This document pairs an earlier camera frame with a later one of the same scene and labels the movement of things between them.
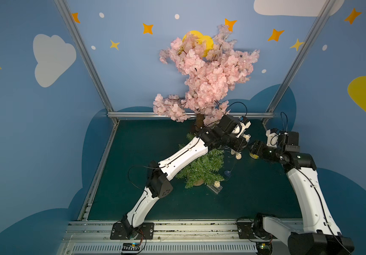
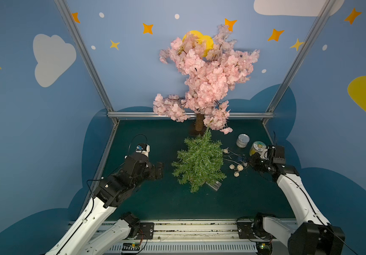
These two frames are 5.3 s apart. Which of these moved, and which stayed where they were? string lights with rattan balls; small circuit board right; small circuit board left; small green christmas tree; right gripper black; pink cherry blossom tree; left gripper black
Moved: string lights with rattan balls; right gripper black; left gripper black
Stayed: small circuit board left; small circuit board right; pink cherry blossom tree; small green christmas tree
